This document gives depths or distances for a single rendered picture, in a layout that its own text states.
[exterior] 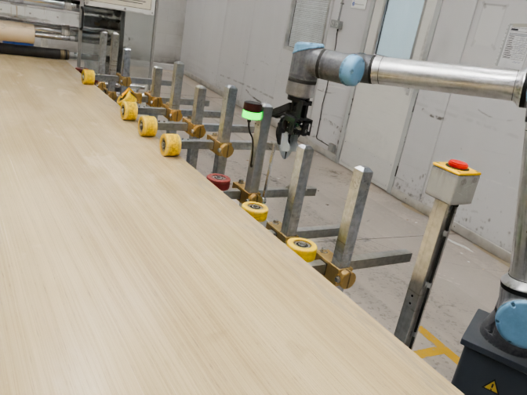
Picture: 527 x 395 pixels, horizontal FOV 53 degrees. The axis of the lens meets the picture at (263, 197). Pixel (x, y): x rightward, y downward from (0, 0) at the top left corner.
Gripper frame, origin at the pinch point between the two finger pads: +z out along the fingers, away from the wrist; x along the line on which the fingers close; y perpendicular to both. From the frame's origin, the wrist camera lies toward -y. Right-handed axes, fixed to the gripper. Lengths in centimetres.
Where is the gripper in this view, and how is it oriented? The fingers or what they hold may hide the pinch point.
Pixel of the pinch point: (283, 154)
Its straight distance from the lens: 175.3
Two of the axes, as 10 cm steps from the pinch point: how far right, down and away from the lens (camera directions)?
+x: 8.5, -0.3, 5.3
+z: -1.7, 9.3, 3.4
